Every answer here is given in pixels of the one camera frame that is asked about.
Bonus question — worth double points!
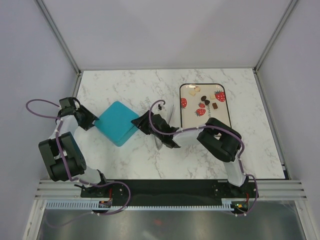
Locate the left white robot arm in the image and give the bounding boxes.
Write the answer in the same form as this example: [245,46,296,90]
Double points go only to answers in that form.
[38,97,110,197]

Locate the teal chocolate box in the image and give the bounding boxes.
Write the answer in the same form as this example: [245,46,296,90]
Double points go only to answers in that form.
[101,127,138,147]

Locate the brown rectangular chocolate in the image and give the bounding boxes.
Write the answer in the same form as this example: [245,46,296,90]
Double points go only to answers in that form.
[212,102,218,110]

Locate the teal box lid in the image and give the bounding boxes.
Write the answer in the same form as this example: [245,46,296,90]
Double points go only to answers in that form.
[94,101,139,133]

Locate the strawberry pattern tray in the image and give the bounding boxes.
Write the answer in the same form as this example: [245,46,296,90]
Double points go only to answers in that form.
[179,83,231,129]

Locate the metal serving tongs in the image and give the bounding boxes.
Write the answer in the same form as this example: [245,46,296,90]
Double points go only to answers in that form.
[152,103,175,150]

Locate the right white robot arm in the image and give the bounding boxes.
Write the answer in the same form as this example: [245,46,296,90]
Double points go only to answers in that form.
[131,110,247,198]

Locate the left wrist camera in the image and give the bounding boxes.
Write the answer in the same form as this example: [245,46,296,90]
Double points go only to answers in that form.
[59,97,81,109]

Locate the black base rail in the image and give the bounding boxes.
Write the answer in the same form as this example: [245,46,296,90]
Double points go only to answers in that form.
[77,179,259,207]

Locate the white square chocolate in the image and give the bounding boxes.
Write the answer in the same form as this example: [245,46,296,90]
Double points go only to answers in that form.
[189,91,196,97]

